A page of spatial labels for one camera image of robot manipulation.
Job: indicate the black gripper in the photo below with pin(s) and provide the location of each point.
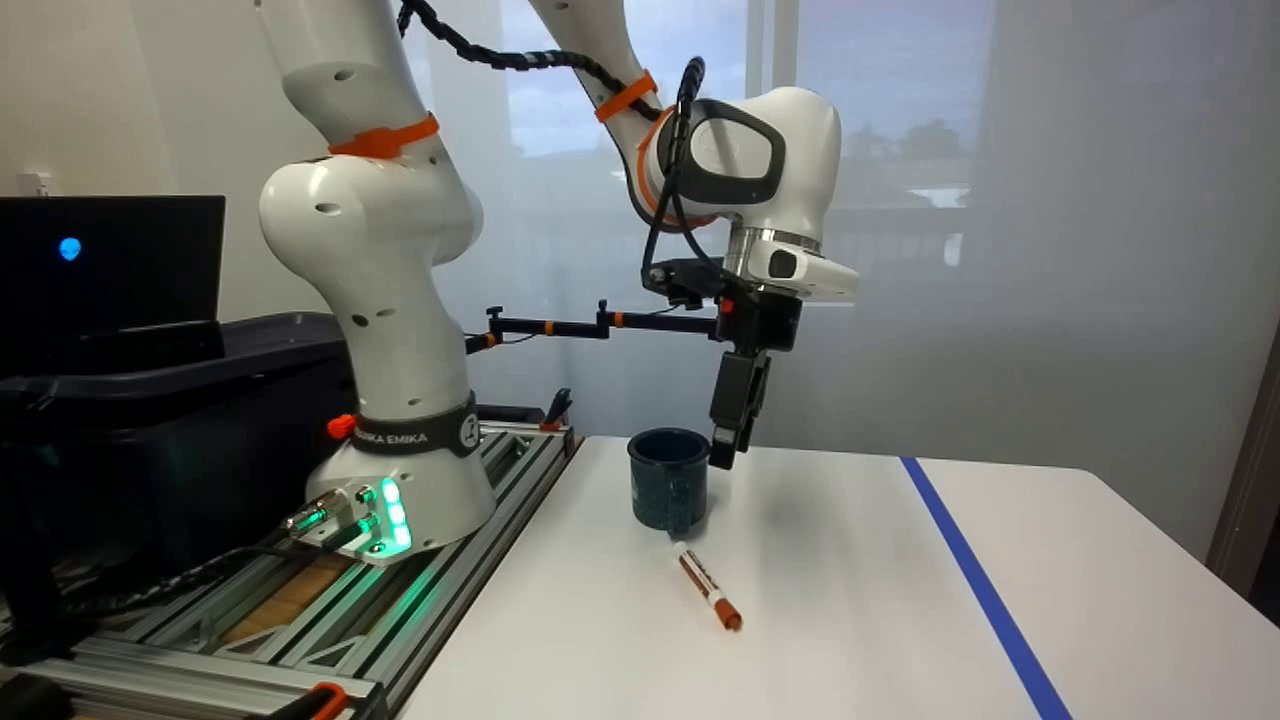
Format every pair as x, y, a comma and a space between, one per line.
762, 320

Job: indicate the dark teal speckled cup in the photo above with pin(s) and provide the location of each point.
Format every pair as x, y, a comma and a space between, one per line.
665, 486

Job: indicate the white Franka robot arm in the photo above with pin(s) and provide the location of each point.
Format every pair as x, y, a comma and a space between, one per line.
386, 266

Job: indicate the small black orange clamp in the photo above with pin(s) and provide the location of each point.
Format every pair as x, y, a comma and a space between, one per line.
558, 411

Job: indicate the blue tape stripe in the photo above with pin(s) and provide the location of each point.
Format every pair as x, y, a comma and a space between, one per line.
980, 582

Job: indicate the sheer white curtain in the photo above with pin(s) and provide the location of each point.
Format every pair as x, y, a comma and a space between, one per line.
1095, 266

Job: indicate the orange round knob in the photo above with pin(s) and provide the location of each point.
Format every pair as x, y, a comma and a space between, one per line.
343, 425

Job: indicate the orange and black clamp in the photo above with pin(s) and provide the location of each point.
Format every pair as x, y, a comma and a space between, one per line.
328, 701

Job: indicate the dark brown furniture edge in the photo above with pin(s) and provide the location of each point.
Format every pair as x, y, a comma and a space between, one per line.
1252, 507

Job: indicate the black cabinet box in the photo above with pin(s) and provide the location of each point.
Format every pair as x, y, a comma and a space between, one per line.
202, 442

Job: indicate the black monitor with blue light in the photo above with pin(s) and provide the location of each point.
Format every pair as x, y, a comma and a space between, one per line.
115, 281

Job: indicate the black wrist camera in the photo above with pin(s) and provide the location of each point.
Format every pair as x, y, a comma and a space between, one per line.
680, 281

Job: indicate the aluminium extrusion base frame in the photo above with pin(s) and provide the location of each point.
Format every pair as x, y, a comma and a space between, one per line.
402, 607

